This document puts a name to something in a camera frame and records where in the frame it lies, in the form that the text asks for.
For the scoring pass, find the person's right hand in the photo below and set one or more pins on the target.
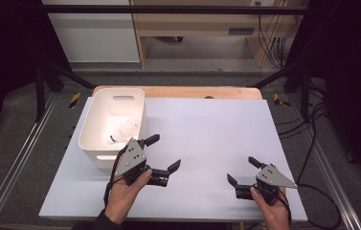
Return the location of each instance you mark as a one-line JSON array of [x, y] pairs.
[[274, 214]]

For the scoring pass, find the person's left hand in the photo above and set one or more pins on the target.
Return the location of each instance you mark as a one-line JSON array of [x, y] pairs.
[[124, 196]]

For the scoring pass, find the black metal stand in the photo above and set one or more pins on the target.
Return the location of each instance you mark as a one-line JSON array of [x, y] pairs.
[[40, 96], [305, 92]]

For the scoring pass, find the black curtain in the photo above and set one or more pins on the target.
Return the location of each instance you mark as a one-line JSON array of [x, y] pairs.
[[5, 64], [350, 80]]

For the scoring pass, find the aluminium floor rail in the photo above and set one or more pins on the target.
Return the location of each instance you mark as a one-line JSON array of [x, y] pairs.
[[328, 172], [18, 159]]

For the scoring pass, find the white feather shuttlecock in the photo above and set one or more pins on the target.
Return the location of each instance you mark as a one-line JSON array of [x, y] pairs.
[[119, 134], [131, 126]]

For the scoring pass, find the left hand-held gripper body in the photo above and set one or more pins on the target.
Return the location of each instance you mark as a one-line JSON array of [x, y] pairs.
[[131, 158]]

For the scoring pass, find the white plastic storage bin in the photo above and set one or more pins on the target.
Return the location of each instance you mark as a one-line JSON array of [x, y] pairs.
[[104, 111]]

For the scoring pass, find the white cabinet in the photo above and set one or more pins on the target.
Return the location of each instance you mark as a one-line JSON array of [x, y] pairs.
[[95, 38]]

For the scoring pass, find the black metal frame bar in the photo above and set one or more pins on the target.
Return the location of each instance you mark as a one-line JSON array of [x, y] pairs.
[[168, 9]]

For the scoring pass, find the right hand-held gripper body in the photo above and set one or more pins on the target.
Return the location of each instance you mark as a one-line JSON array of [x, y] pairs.
[[274, 178]]

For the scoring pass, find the light wooden desk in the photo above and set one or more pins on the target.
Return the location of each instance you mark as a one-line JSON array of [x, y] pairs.
[[194, 24]]

